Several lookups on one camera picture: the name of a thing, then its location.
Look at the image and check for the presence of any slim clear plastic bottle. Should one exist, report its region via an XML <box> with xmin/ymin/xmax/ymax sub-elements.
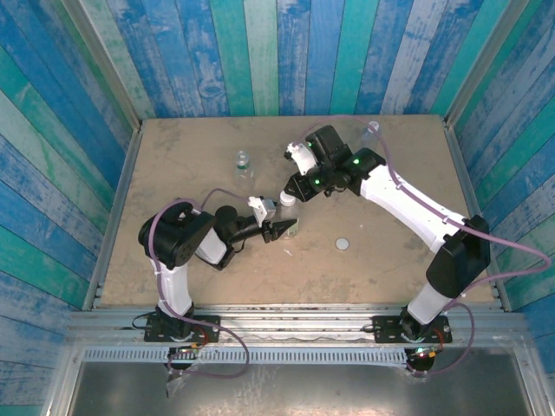
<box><xmin>358</xmin><ymin>120</ymin><xmax>383</xmax><ymax>151</ymax></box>

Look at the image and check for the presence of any clear bottle green neck label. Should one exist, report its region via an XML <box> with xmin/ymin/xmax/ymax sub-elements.
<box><xmin>232</xmin><ymin>149</ymin><xmax>256</xmax><ymax>181</ymax></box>

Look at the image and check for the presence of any circuit board with LEDs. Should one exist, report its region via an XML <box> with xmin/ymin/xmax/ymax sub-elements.
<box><xmin>167</xmin><ymin>343</ymin><xmax>205</xmax><ymax>370</ymax></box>
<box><xmin>406</xmin><ymin>344</ymin><xmax>440</xmax><ymax>376</ymax></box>

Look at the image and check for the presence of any shiny steel panel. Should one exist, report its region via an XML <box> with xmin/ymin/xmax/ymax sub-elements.
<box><xmin>64</xmin><ymin>361</ymin><xmax>534</xmax><ymax>416</ymax></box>

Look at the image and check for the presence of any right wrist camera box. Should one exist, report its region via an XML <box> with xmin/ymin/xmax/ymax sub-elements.
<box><xmin>284</xmin><ymin>141</ymin><xmax>321</xmax><ymax>177</ymax></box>

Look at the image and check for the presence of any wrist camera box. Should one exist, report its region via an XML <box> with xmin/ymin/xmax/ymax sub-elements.
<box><xmin>284</xmin><ymin>141</ymin><xmax>321</xmax><ymax>177</ymax></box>
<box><xmin>246</xmin><ymin>195</ymin><xmax>279</xmax><ymax>226</ymax></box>

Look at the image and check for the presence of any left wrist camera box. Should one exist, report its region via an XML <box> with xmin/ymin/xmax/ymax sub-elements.
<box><xmin>246</xmin><ymin>195</ymin><xmax>279</xmax><ymax>226</ymax></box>

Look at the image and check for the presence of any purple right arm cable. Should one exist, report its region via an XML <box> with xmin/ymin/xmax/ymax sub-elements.
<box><xmin>288</xmin><ymin>114</ymin><xmax>552</xmax><ymax>378</ymax></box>

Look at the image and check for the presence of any long aluminium extrusion rail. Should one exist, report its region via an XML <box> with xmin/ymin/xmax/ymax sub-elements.
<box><xmin>69</xmin><ymin>302</ymin><xmax>528</xmax><ymax>348</ymax></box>

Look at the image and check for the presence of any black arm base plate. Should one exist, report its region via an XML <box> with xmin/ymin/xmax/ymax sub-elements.
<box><xmin>144</xmin><ymin>315</ymin><xmax>221</xmax><ymax>344</ymax></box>
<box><xmin>371</xmin><ymin>315</ymin><xmax>452</xmax><ymax>346</ymax></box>

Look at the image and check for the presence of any aluminium table side rail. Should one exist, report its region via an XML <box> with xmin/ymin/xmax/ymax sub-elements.
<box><xmin>442</xmin><ymin>117</ymin><xmax>513</xmax><ymax>313</ymax></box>
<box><xmin>82</xmin><ymin>123</ymin><xmax>144</xmax><ymax>311</ymax></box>

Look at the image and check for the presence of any white slotted cable duct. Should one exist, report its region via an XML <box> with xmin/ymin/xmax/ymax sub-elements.
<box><xmin>82</xmin><ymin>346</ymin><xmax>408</xmax><ymax>366</ymax></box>

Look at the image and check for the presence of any aluminium corner post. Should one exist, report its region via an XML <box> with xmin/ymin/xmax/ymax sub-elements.
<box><xmin>60</xmin><ymin>0</ymin><xmax>143</xmax><ymax>131</ymax></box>
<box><xmin>444</xmin><ymin>0</ymin><xmax>539</xmax><ymax>127</ymax></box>

